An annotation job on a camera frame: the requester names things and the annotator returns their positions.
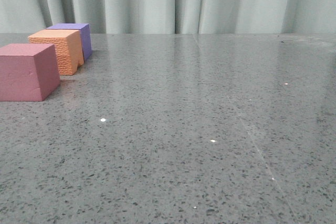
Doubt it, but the orange foam cube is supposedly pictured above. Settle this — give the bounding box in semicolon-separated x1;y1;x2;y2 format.
28;29;84;76

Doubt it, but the purple foam cube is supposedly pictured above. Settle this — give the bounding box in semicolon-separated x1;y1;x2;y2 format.
47;23;92;61

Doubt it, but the grey-green curtain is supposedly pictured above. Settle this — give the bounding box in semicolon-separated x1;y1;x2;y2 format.
1;0;335;34

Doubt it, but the red foam cube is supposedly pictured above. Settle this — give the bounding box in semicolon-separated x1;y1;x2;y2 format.
1;44;60;101

